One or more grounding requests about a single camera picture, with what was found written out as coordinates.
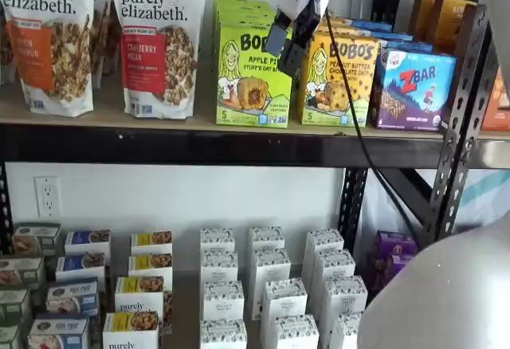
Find green Bobo's apple pie box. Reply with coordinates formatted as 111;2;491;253
213;0;274;10
213;5;278;22
213;16;282;34
214;25;294;129

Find blue purple Zbar box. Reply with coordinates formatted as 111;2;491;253
348;18;394;33
368;30;414;45
382;40;434;53
369;48;458;131

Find black metal shelf rack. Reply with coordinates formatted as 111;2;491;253
0;0;510;257

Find large orange snack box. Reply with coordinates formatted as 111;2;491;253
433;0;479;49
410;0;443;43
480;68;510;131

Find wooden shelf board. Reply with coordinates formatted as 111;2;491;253
0;73;510;141

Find white floral print box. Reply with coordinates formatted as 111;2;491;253
198;319;247;349
251;248;292;320
320;276;368;320
312;248;356;286
261;278;308;326
198;227;236;254
330;312;364;349
200;249;239;284
202;280;245;322
305;228;345;282
249;225;286;253
271;314;320;349

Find purple snack box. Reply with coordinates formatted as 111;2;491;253
376;230;418;262
368;253;415;298

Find yellow white granola box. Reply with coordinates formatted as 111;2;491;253
127;252;173;282
130;229;173;257
115;276;172;318
102;311;172;349

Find blue white food box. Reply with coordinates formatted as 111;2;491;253
46;279;100;318
65;229;112;262
55;253;107;286
27;315;91;349

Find dark green food box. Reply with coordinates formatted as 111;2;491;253
11;222;61;257
0;288;32;326
0;324;23;349
0;257;45;290

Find red label granola bag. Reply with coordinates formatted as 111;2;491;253
111;0;207;121

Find orange label granola bag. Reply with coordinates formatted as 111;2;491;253
0;0;96;118

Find white patterned cartons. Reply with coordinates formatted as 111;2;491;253
0;221;371;349

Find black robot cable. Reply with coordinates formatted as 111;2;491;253
323;6;419;246

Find white wall power outlet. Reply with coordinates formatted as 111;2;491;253
34;175;62;225

